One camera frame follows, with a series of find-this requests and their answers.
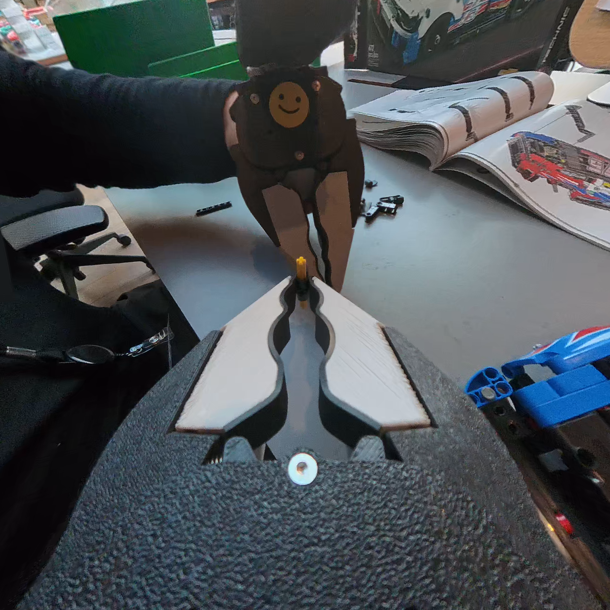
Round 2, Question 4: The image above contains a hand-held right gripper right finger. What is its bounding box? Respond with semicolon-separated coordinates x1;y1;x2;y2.
312;276;432;460

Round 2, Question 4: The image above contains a black toy car set box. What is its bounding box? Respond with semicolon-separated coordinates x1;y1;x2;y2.
343;0;584;89

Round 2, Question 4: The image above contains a green storage bin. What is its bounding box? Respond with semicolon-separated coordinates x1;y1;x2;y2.
52;0;248;81

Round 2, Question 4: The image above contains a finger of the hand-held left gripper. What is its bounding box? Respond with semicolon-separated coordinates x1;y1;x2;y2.
261;182;319;279
312;171;356;293

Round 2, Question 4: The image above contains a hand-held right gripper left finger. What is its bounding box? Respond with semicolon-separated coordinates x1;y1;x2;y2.
174;275;294;449

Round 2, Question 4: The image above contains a person's left hand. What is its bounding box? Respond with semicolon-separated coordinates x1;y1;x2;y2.
223;90;240;149

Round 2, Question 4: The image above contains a black office chair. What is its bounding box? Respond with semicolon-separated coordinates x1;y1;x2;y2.
0;188;157;300

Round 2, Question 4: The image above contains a black badge reel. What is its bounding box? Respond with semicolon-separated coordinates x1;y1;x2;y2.
0;328;175;365

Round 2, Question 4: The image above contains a partly built toy car model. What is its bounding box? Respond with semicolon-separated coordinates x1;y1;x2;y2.
464;326;610;587

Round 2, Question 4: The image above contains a person's left forearm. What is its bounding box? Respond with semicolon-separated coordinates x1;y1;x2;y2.
0;48;239;196

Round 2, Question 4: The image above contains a wooden document stand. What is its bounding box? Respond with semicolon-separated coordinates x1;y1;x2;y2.
569;0;610;108

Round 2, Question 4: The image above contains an open instruction booklet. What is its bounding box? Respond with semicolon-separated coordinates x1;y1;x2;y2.
348;71;610;252

